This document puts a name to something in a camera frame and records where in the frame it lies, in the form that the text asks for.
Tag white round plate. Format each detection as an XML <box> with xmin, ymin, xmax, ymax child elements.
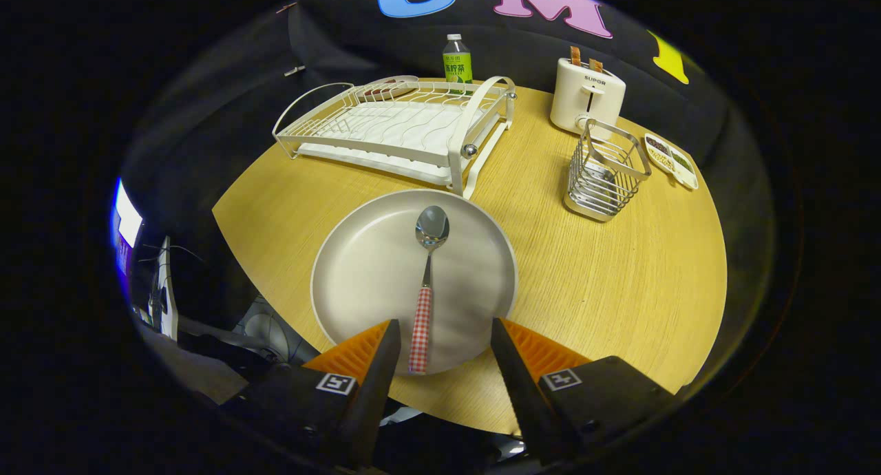
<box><xmin>310</xmin><ymin>189</ymin><xmax>518</xmax><ymax>376</ymax></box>

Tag green label water bottle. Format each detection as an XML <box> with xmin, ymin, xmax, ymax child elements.
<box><xmin>442</xmin><ymin>34</ymin><xmax>474</xmax><ymax>85</ymax></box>

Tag metal wire basket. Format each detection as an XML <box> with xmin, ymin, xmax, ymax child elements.
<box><xmin>563</xmin><ymin>118</ymin><xmax>652</xmax><ymax>223</ymax></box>

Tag small plate with brown food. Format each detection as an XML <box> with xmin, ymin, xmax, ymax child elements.
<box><xmin>361</xmin><ymin>78</ymin><xmax>419</xmax><ymax>98</ymax></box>

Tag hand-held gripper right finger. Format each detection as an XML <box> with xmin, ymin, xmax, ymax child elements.
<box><xmin>491</xmin><ymin>317</ymin><xmax>679</xmax><ymax>465</ymax></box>

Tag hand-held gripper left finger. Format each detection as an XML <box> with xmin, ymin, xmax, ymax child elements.
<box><xmin>220</xmin><ymin>319</ymin><xmax>402</xmax><ymax>470</ymax></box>

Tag bright monitor screen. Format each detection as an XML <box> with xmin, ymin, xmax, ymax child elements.
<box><xmin>110</xmin><ymin>178</ymin><xmax>144</xmax><ymax>297</ymax></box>

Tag checkered handle metal spoon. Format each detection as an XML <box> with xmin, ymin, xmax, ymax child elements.
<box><xmin>407</xmin><ymin>205</ymin><xmax>451</xmax><ymax>374</ymax></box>

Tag white wire dish rack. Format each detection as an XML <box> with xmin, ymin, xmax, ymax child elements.
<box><xmin>272</xmin><ymin>75</ymin><xmax>517</xmax><ymax>199</ymax></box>

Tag black backdrop cloth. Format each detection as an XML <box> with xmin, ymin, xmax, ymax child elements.
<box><xmin>120</xmin><ymin>0</ymin><xmax>765</xmax><ymax>338</ymax></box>

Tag white sectioned dish with beans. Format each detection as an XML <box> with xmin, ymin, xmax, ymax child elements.
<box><xmin>644</xmin><ymin>133</ymin><xmax>699</xmax><ymax>191</ymax></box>

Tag white upright panel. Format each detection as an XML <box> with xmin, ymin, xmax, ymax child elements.
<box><xmin>150</xmin><ymin>235</ymin><xmax>180</xmax><ymax>341</ymax></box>

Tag cream white toaster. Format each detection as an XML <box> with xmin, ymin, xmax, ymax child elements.
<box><xmin>550</xmin><ymin>57</ymin><xmax>627</xmax><ymax>136</ymax></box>

